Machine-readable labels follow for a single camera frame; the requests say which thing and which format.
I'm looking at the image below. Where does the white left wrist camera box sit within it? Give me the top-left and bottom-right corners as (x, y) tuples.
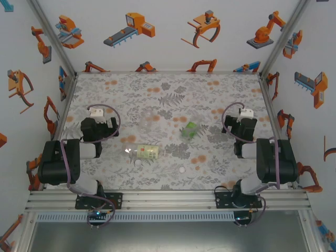
(88, 108), (105, 118)

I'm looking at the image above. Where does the aluminium table side rail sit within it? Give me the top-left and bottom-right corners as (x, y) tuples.
(51, 73), (79, 142)
(258, 73), (288, 140)

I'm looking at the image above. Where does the white slotted cable duct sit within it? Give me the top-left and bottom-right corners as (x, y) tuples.
(35, 212), (236, 223)

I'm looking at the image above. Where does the aluminium frame post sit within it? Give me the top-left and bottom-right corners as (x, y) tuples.
(258, 0), (312, 79)
(26, 0), (78, 79)

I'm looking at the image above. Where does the small green-tinted plastic cup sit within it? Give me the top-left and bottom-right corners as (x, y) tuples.
(179, 115), (203, 144)

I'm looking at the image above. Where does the wide aluminium mounting rail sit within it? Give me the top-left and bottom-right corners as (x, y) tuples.
(25, 189), (312, 212)

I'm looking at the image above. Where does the grey floral table cloth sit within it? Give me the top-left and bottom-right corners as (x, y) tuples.
(52, 72), (300, 191)

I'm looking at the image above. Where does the aluminium frame leg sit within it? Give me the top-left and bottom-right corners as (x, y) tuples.
(298, 209), (323, 252)
(13, 211), (37, 252)

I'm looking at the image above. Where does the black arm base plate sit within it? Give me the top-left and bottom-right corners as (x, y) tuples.
(214, 189), (263, 209)
(75, 192), (123, 210)

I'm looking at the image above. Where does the clear bottle yellow green label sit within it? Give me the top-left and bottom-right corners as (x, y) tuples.
(121, 141), (169, 161)

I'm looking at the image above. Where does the thin aluminium rear rail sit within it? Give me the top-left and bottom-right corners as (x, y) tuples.
(75, 70), (263, 75)

